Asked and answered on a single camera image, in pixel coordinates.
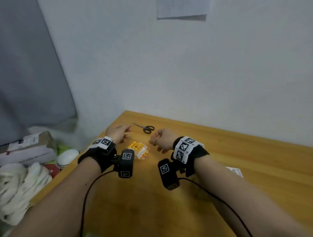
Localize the person's right hand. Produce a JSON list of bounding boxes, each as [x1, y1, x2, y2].
[[148, 129, 180, 154]]

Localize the person's left hand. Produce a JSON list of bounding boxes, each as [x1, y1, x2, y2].
[[105, 125, 132, 145]]

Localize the stack of yellow stickers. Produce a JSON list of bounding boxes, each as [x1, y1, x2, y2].
[[127, 141, 150, 160]]

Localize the person's left forearm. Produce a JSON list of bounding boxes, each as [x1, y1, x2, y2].
[[8, 157, 115, 237]]

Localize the person's right forearm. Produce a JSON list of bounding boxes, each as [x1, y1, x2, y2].
[[193, 155, 313, 237]]

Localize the white round lid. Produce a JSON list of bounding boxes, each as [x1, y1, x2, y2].
[[55, 149, 81, 169]]

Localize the green bag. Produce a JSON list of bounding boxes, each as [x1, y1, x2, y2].
[[56, 144, 73, 155]]

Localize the red packet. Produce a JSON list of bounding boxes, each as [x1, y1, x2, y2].
[[43, 163, 60, 179]]

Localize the small white printed card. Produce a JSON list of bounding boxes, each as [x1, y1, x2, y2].
[[226, 167, 244, 178]]

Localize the brown parcel with white label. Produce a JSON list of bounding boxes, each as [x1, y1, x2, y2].
[[0, 131, 58, 166]]

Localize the grey curtain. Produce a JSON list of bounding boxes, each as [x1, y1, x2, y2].
[[0, 0, 78, 147]]

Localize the white cloth pile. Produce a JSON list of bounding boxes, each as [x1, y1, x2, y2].
[[0, 162, 53, 226]]

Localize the black handled scissors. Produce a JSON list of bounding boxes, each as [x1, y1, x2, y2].
[[133, 123, 155, 134]]

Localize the black left wrist strap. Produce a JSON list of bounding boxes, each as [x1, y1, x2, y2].
[[78, 136, 117, 173]]

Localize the black wrist strap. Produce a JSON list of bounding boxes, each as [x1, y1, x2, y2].
[[172, 136, 210, 177], [78, 136, 117, 173]]

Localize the black right wrist strap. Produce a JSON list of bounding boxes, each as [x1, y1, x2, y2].
[[172, 136, 210, 177]]

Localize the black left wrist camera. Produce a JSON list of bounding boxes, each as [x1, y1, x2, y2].
[[113, 149, 135, 179]]

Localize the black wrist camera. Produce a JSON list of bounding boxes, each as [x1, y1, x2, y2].
[[157, 159, 186, 191], [113, 149, 135, 179]]

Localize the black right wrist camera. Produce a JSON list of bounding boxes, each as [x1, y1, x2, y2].
[[157, 159, 186, 191]]

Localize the black right camera cable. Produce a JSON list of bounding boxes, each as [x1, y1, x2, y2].
[[178, 177, 253, 237]]

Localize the black camera cable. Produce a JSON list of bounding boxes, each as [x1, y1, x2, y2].
[[79, 170, 115, 237], [178, 177, 253, 237]]

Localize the black left camera cable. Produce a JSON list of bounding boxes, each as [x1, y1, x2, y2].
[[79, 170, 115, 237]]

